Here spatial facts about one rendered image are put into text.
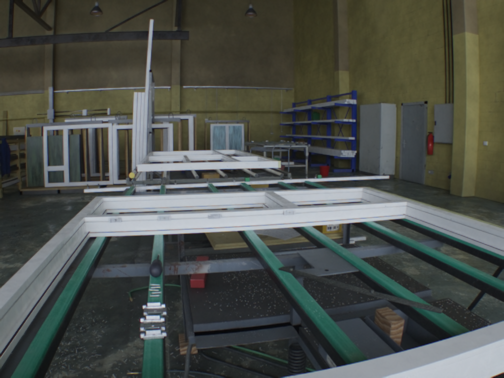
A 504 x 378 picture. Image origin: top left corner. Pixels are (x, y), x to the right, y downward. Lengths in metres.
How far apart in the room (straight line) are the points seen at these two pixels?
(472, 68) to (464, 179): 2.33
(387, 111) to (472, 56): 3.28
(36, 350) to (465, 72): 8.13
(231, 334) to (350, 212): 0.71
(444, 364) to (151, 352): 0.47
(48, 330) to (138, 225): 0.72
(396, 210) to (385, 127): 8.85
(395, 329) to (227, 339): 0.55
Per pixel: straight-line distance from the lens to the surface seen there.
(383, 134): 10.46
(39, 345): 0.74
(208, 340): 1.26
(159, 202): 1.80
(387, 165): 10.59
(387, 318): 1.08
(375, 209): 1.63
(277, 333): 1.30
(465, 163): 8.15
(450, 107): 8.74
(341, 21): 13.78
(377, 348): 1.02
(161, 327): 0.73
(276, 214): 1.45
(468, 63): 8.30
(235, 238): 2.10
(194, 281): 1.57
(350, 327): 1.10
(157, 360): 0.65
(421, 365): 0.54
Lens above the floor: 1.24
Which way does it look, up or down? 9 degrees down
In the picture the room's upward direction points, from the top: straight up
